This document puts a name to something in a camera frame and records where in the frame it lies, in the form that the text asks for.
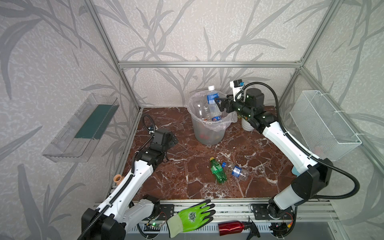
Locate clear bottle blue label large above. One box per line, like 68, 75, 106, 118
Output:
207, 86, 222, 122

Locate clear bottle red white label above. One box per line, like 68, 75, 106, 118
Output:
194, 101, 210, 121

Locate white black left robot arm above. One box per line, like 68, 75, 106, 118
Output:
78, 124, 178, 240

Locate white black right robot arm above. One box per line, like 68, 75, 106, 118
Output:
213, 80, 360, 220

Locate clear plastic bin liner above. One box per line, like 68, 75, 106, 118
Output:
185, 89, 238, 133

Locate grey mesh waste bin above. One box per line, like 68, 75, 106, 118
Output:
188, 89, 236, 146

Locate white pot artificial flowers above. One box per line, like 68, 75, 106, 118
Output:
241, 119, 255, 132

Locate small tan cup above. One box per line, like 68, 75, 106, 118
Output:
113, 175, 125, 186

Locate green soda bottle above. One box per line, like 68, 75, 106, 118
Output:
210, 157, 227, 184

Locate crushed bottle blue label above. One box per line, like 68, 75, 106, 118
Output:
222, 162, 249, 181

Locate light blue object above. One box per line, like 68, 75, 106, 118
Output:
292, 167, 300, 177

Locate green black work glove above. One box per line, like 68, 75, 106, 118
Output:
167, 200, 216, 238

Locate green circuit board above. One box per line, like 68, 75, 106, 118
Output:
143, 221, 166, 233

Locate red spray bottle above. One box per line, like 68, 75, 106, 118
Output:
218, 218, 261, 240

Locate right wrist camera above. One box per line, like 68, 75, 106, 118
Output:
230, 80, 244, 99

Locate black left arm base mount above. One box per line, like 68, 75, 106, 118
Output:
143, 195, 175, 221

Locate white wire wall basket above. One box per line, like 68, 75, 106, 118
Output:
290, 90, 362, 162

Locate aluminium frame rails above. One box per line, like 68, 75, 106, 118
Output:
80, 0, 384, 240

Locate clear acrylic wall shelf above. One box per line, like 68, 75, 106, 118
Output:
42, 94, 120, 163

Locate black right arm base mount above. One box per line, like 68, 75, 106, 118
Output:
250, 204, 296, 222

